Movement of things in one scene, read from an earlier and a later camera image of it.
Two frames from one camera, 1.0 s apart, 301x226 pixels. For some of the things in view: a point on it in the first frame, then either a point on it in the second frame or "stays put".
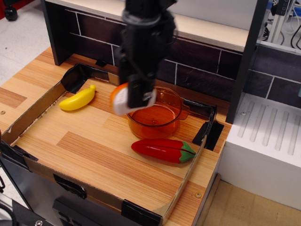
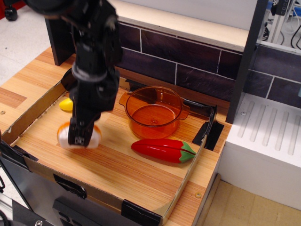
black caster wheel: x=11 y=13 stays put
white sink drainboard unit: x=262 y=152 stays put
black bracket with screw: x=65 y=213 stays put
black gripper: x=147 y=36 -> x=90 y=99
